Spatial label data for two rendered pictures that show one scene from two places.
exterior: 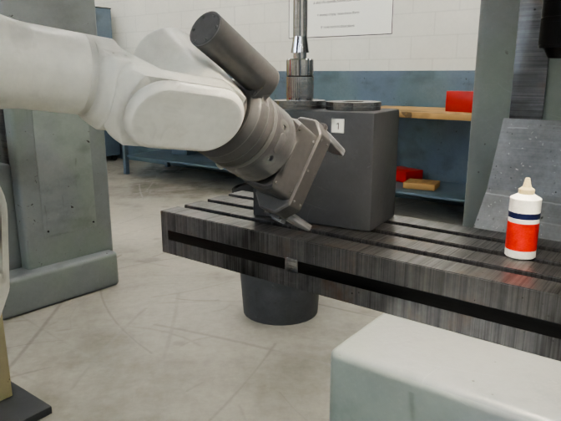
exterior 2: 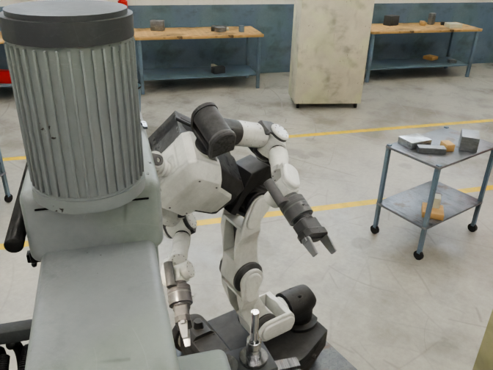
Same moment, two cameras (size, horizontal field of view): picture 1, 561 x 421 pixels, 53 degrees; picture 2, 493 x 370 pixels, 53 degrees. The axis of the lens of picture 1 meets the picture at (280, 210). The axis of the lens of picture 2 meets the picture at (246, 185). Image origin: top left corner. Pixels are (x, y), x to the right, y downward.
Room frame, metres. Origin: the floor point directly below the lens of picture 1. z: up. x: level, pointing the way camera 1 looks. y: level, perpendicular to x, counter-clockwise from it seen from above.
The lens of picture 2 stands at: (1.63, -0.97, 2.32)
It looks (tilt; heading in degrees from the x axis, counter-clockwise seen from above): 27 degrees down; 127
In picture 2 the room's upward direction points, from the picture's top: 2 degrees clockwise
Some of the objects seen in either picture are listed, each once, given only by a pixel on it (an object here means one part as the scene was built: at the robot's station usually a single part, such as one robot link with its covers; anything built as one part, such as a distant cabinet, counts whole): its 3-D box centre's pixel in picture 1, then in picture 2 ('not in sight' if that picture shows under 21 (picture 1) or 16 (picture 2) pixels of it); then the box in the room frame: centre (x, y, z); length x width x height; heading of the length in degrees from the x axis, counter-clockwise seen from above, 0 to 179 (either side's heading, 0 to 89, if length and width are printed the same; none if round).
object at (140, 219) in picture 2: not in sight; (95, 172); (0.73, -0.35, 1.81); 0.47 x 0.26 x 0.16; 143
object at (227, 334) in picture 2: not in sight; (260, 332); (0.63, 0.52, 0.59); 0.64 x 0.52 x 0.33; 71
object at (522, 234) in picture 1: (523, 217); not in sight; (0.74, -0.33, 0.98); 0.04 x 0.04 x 0.11
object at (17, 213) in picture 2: not in sight; (28, 190); (0.66, -0.48, 1.79); 0.45 x 0.04 x 0.04; 143
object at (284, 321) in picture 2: not in sight; (265, 316); (0.64, 0.55, 0.68); 0.21 x 0.20 x 0.13; 71
